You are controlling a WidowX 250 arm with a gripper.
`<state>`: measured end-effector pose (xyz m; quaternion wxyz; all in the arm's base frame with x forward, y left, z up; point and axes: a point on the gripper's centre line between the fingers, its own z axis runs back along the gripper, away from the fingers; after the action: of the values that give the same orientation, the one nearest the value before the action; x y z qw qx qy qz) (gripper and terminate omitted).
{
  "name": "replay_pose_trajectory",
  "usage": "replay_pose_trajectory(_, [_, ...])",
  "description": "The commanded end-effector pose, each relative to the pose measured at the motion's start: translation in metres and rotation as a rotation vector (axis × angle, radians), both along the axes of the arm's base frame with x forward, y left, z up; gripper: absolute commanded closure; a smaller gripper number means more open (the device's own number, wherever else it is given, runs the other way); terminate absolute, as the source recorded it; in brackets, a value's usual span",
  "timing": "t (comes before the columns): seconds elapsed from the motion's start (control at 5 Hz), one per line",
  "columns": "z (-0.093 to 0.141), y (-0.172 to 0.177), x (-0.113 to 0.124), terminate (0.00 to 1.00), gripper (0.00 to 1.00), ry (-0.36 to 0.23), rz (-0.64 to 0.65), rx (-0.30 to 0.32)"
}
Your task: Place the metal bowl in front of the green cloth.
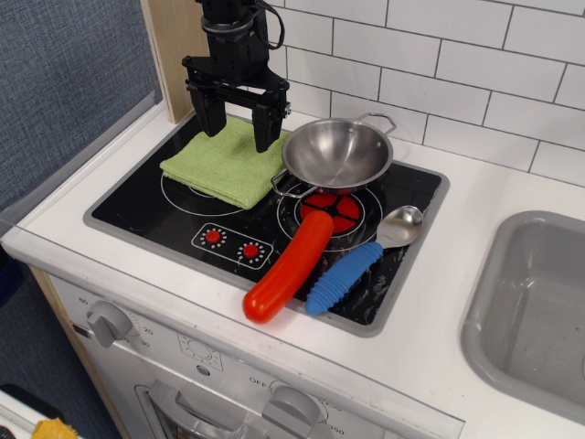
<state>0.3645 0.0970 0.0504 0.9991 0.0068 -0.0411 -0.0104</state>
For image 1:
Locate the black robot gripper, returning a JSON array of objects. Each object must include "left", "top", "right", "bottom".
[{"left": 182, "top": 31, "right": 290, "bottom": 153}]

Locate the grey sink basin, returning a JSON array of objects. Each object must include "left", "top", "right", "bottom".
[{"left": 461, "top": 211, "right": 584, "bottom": 423}]

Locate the grey oven knob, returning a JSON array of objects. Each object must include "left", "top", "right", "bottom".
[
  {"left": 261, "top": 386, "right": 321, "bottom": 438},
  {"left": 87, "top": 301, "right": 133, "bottom": 348}
]

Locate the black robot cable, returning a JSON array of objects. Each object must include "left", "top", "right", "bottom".
[{"left": 255, "top": 0, "right": 287, "bottom": 51}]

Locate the black toy stove top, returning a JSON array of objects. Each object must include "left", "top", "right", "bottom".
[{"left": 84, "top": 117, "right": 449, "bottom": 312}]

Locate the blue-handled metal spoon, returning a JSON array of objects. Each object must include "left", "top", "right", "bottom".
[{"left": 305, "top": 206, "right": 424, "bottom": 316}]

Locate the green folded cloth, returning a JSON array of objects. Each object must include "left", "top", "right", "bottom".
[{"left": 160, "top": 116, "right": 289, "bottom": 209}]

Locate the grey oven door handle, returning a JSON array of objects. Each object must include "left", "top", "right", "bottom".
[{"left": 146, "top": 380, "right": 264, "bottom": 438}]

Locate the red toy sausage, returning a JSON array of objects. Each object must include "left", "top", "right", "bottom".
[{"left": 242, "top": 211, "right": 334, "bottom": 324}]

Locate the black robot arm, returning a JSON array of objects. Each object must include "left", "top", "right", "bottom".
[{"left": 182, "top": 1, "right": 290, "bottom": 153}]

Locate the stainless steel colander bowl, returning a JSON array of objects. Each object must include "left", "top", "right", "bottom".
[{"left": 271, "top": 112, "right": 397, "bottom": 198}]

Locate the wooden side panel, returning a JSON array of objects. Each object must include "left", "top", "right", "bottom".
[{"left": 140, "top": 0, "right": 209, "bottom": 123}]

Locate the grey left oven knob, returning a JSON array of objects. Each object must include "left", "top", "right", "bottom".
[{"left": 87, "top": 301, "right": 133, "bottom": 348}]

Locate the grey right oven knob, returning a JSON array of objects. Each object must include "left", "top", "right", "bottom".
[{"left": 261, "top": 386, "right": 321, "bottom": 438}]

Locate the yellow object at corner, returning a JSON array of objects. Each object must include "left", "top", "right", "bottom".
[{"left": 31, "top": 418, "right": 80, "bottom": 439}]

